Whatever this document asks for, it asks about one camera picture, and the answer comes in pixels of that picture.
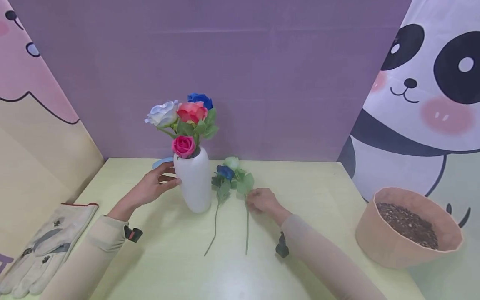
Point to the person's left hand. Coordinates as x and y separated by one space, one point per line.
144 191

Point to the person's right hand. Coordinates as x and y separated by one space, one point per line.
265 202

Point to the person's left thumb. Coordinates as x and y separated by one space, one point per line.
170 184

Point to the person's right fingers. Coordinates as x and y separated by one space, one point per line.
253 201

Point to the person's left index finger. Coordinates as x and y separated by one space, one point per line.
165 168

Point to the pale green artificial rose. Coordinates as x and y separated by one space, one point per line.
245 183

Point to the white ceramic vase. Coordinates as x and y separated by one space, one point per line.
194 183

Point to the light blue round object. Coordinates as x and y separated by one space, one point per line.
162 162

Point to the magenta artificial rose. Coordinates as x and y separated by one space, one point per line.
183 146

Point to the blue artificial rose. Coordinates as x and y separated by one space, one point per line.
225 172
200 100

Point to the black wrist band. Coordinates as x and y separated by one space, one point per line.
133 233
282 247

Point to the white artificial rose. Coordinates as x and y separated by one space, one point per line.
163 113

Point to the red artificial rose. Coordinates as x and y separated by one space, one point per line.
191 111

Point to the peach flower pot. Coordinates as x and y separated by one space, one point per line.
382 246

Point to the beige leather work glove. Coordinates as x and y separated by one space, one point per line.
45 250

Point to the brown potting soil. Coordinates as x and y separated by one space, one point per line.
408 225

